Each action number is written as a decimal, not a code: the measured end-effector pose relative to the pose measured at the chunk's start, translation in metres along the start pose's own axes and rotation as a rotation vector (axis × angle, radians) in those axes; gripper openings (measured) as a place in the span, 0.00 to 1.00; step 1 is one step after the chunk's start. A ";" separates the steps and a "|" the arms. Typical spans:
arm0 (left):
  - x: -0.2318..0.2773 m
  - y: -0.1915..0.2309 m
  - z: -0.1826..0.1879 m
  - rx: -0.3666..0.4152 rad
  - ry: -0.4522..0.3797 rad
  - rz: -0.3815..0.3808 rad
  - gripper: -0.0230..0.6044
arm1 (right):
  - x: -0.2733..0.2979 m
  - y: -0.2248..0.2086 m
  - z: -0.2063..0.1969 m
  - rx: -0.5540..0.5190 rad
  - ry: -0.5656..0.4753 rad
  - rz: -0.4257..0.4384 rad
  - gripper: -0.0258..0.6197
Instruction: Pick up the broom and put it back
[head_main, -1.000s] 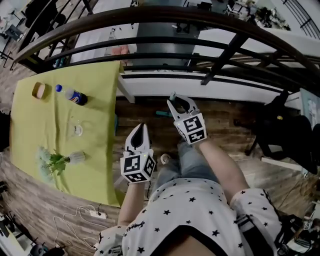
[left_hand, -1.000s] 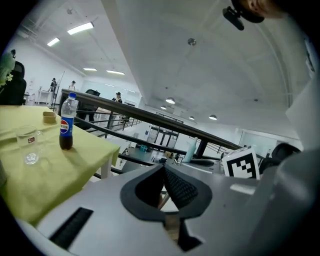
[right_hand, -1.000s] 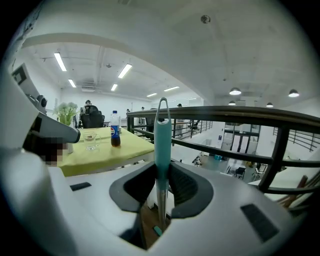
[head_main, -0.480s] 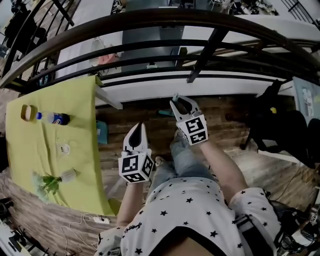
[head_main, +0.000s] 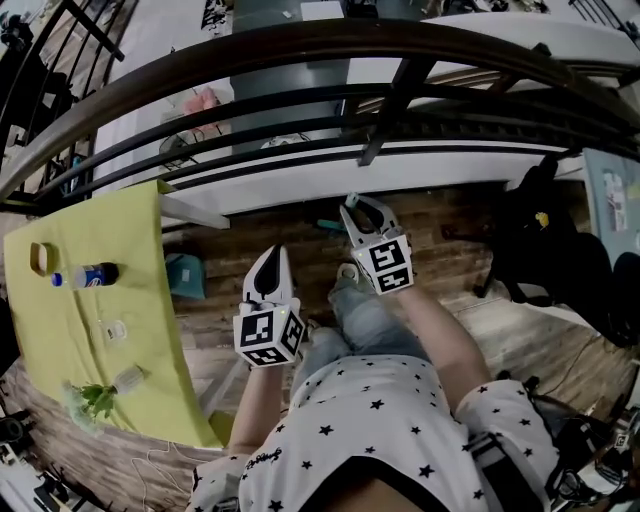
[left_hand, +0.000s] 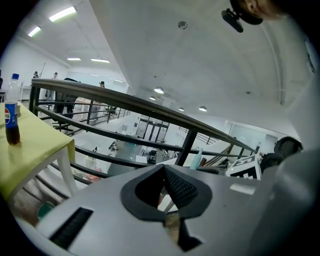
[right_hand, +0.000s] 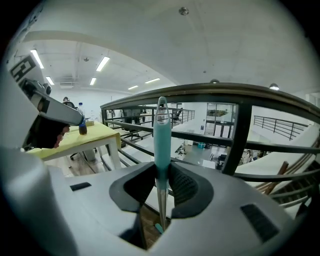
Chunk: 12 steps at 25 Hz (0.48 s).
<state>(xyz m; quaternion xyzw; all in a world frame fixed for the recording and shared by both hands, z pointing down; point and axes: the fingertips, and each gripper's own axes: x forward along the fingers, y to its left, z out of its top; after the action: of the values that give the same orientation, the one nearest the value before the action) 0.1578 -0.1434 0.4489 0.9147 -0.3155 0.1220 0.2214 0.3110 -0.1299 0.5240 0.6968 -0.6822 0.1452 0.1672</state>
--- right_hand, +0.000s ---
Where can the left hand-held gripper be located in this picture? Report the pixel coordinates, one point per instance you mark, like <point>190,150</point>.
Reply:
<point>17,105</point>

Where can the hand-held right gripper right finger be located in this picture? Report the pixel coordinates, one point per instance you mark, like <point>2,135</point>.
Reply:
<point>220,212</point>

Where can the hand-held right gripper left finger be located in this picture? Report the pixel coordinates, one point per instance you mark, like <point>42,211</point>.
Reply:
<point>95,200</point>

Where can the person's left hand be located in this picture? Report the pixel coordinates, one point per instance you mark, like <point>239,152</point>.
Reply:
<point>61,136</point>

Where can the plastic bottle with dark drink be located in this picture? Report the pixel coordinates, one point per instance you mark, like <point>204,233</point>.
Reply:
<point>82,122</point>

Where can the long ceiling light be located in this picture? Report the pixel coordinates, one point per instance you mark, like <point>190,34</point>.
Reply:
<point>50,80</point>
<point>93,81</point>
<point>133,87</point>
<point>152,80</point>
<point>37,59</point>
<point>103,63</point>

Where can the yellow tablecloth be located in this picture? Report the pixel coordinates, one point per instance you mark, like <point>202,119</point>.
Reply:
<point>97,136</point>

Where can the white table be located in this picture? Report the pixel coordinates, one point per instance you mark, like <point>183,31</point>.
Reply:
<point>113,152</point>

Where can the ceiling smoke detector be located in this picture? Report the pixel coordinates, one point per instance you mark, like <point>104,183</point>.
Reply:
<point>86,59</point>

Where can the black office chair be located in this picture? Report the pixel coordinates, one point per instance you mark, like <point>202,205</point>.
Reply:
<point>131,130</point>

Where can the blue bin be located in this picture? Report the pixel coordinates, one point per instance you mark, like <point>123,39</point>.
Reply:
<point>201,145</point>

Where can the wooden stair handrail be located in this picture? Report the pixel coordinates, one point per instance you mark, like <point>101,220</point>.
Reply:
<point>282,172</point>

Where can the distant black railing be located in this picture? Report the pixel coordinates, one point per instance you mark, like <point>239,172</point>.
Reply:
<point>280,126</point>

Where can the black metal railing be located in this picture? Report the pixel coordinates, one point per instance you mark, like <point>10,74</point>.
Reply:
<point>240,100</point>

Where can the dome ceiling lamp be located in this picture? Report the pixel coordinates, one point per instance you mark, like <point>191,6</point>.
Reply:
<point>214,81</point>
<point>274,86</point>

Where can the round ceiling fixture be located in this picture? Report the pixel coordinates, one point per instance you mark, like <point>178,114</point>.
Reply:
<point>183,11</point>

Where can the glass door frame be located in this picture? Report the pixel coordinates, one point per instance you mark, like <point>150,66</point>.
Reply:
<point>221,120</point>

